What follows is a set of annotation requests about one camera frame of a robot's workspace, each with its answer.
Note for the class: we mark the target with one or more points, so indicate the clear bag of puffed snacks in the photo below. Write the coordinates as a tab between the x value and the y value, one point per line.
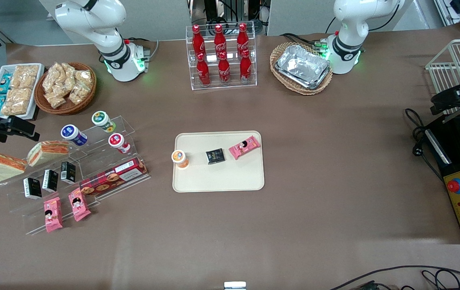
55	100
69	73
84	77
79	93
52	78

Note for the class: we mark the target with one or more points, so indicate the stack of foil trays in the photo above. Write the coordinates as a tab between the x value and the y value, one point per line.
302	64

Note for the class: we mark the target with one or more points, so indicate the blue cap yogurt bottle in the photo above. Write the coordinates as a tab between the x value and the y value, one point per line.
73	134

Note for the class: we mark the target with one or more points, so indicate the red cola bottle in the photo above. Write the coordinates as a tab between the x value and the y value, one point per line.
224	70
197	40
219	39
245	68
203	71
242	38

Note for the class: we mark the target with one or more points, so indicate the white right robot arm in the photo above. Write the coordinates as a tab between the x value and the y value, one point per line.
109	52

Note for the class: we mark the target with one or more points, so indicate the round brown wicker basket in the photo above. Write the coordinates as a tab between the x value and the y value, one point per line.
89	94

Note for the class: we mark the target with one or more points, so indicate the red plaid cookie box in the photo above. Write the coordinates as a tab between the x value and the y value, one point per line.
113	177

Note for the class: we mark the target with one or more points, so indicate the pink snack bar pack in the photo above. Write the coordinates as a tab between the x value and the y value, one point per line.
79	204
245	147
52	214

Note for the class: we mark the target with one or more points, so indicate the clear acrylic bottle rack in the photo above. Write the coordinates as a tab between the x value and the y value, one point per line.
234	85

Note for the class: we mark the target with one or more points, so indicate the green cap yogurt bottle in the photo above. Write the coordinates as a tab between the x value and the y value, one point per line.
103	121

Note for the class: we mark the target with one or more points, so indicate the clear acrylic tiered shelf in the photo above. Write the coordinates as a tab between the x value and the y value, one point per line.
105	173

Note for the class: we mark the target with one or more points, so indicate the orange yogurt bottle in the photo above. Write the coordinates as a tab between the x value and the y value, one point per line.
179	158

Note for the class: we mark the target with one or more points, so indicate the cream serving tray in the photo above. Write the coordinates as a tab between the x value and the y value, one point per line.
218	177

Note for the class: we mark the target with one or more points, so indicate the red emergency stop button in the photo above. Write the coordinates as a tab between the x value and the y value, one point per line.
455	185

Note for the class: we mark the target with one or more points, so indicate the triangle sandwich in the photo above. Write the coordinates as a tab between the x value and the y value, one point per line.
46	153
4	169

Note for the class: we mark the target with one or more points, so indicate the red cap yogurt bottle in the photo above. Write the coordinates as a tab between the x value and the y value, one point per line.
118	142

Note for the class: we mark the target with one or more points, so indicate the black background equipment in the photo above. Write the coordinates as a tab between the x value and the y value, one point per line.
214	10

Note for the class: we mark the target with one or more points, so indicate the oval tan wicker basket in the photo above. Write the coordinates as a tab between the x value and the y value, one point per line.
280	50

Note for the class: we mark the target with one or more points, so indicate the black snack packet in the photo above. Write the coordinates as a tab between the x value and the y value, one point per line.
215	156

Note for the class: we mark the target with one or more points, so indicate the white rectangular dish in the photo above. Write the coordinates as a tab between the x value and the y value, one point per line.
36	90

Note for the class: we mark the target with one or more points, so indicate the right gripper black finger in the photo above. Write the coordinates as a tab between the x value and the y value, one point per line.
20	135
22	125

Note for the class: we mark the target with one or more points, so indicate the tan cracker pack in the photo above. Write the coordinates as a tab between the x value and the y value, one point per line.
24	76
16	100

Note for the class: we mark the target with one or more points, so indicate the small black box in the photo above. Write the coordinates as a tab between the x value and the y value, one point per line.
68	172
50	180
32	188

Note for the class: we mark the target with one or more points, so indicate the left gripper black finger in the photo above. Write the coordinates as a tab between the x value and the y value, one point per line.
444	96
444	108

